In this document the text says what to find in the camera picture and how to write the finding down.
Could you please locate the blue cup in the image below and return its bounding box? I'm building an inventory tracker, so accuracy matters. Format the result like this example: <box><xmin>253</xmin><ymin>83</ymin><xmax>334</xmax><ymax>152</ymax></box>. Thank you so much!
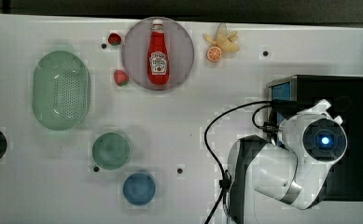
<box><xmin>122</xmin><ymin>172</ymin><xmax>156</xmax><ymax>206</ymax></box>

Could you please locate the red ketchup bottle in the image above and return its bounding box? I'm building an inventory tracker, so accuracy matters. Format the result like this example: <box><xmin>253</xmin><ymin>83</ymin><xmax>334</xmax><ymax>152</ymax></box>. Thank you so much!
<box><xmin>147</xmin><ymin>19</ymin><xmax>170</xmax><ymax>85</ymax></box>

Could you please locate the light red toy strawberry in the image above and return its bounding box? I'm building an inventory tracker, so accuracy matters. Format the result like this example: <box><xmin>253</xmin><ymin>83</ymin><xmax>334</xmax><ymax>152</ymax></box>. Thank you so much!
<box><xmin>114</xmin><ymin>70</ymin><xmax>129</xmax><ymax>87</ymax></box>

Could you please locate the green perforated colander basket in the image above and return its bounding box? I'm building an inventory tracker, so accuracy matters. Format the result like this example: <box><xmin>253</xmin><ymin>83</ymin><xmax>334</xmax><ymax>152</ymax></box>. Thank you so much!
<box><xmin>32</xmin><ymin>50</ymin><xmax>91</xmax><ymax>131</ymax></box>

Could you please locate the orange slice toy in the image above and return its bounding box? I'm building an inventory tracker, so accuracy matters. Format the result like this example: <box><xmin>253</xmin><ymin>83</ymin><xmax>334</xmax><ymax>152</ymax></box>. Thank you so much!
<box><xmin>206</xmin><ymin>47</ymin><xmax>222</xmax><ymax>63</ymax></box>

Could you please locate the peeled banana toy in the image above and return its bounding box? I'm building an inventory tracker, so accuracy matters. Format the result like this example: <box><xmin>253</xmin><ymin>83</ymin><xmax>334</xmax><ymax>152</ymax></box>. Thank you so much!
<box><xmin>202</xmin><ymin>22</ymin><xmax>240</xmax><ymax>52</ymax></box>

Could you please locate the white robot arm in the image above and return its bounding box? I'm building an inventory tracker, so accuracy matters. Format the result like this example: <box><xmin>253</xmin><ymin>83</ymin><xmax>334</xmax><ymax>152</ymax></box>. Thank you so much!
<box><xmin>224</xmin><ymin>99</ymin><xmax>348</xmax><ymax>224</ymax></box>

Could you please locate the grey round plate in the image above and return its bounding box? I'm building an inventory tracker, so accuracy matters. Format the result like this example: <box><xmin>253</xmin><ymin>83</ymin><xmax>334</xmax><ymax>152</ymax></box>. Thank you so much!
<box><xmin>121</xmin><ymin>18</ymin><xmax>194</xmax><ymax>91</ymax></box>

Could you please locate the black cable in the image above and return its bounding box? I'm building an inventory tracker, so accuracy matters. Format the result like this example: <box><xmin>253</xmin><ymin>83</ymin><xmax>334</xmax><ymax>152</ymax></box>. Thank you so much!
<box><xmin>202</xmin><ymin>100</ymin><xmax>283</xmax><ymax>224</ymax></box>

